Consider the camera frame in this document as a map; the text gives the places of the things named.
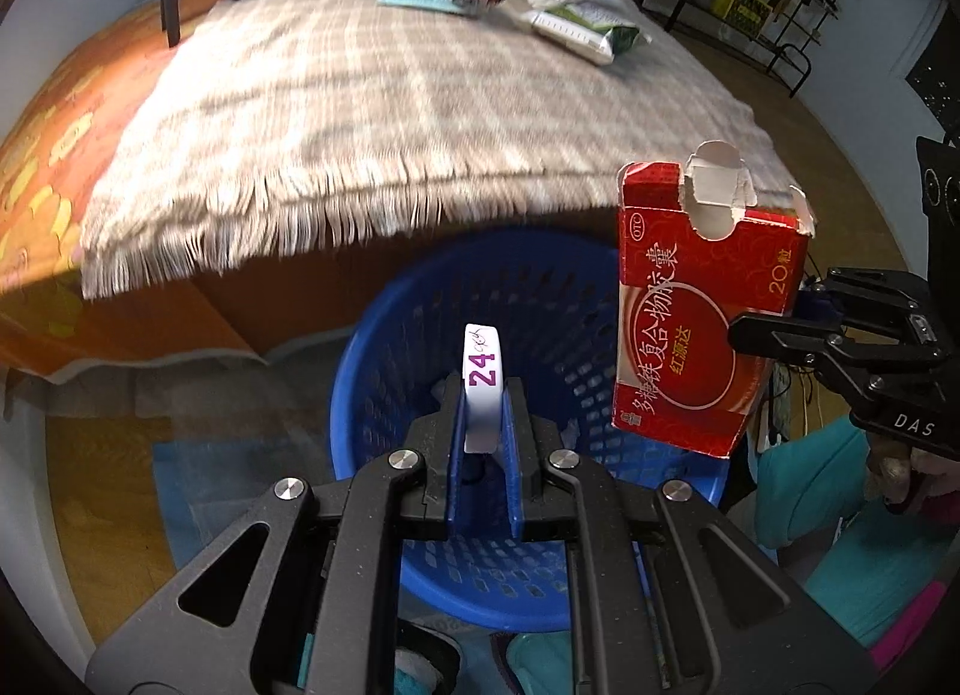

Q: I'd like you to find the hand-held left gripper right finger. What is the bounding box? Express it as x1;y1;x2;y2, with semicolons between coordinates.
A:
493;378;876;695

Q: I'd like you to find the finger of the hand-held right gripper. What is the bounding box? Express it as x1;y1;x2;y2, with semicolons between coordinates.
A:
727;312;856;375
796;266;927;327

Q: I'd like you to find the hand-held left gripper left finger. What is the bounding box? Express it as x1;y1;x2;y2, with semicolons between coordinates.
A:
86;376;470;695

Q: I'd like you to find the white wristband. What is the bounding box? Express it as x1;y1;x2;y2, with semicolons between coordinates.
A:
463;324;505;455

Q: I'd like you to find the red cardboard box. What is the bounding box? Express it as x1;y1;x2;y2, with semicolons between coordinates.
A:
611;139;816;458

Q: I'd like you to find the blue plastic basket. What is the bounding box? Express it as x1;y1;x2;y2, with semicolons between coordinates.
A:
330;226;732;632

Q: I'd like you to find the person's right forearm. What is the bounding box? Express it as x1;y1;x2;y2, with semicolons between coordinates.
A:
911;455;960;527

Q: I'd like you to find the person's right hand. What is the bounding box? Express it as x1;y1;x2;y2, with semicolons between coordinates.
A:
864;432;931;514

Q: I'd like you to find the person's teal trouser leg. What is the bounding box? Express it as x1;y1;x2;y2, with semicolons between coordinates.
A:
752;416;960;652

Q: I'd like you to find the dark shoe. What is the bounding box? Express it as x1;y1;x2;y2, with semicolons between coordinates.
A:
394;616;462;695

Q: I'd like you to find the black clothes rack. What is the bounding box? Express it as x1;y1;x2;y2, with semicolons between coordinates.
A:
701;0;865;98

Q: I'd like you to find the yellow crate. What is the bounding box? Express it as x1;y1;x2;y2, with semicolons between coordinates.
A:
709;0;777;40

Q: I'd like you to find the beige plaid fringed cloth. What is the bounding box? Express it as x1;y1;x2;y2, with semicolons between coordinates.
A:
79;0;760;300

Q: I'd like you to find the green wipes packet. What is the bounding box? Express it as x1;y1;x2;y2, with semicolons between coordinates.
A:
527;1;651;67

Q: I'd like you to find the orange floral blanket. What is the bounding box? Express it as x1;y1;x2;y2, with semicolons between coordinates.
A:
0;0;272;385

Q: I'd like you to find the dark wall poster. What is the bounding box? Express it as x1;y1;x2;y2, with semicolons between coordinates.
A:
902;52;951;121

